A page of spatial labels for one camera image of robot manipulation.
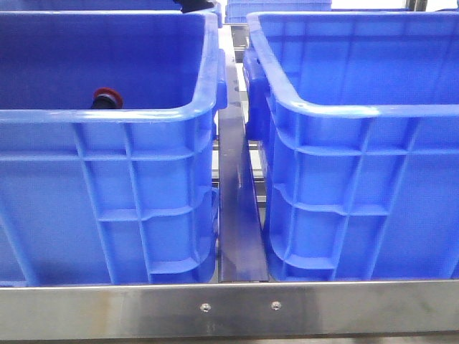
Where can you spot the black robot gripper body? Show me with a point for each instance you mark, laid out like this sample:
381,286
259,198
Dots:
188,6

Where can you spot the blue bin rear right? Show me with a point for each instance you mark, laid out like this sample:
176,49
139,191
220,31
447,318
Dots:
236,11

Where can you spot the blue bin rear left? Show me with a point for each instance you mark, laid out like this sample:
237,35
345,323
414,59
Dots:
88,5

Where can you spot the large blue left plastic bin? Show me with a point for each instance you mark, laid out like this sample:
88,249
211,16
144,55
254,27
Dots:
108,197

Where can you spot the large blue plastic bin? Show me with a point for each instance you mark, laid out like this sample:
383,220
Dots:
356,114
108,197

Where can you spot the large blue right plastic bin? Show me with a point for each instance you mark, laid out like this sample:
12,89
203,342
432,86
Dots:
356,114

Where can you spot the steel divider bar between bins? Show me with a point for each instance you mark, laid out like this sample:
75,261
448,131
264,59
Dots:
242,255

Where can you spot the left rail screw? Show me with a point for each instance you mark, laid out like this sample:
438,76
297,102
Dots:
205,307

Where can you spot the rail screw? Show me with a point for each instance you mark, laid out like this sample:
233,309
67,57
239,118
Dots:
276,305
205,307

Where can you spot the right rail screw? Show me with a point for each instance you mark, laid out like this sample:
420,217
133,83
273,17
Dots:
276,305

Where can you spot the steel front rail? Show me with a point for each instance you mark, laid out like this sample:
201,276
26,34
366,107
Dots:
311,309

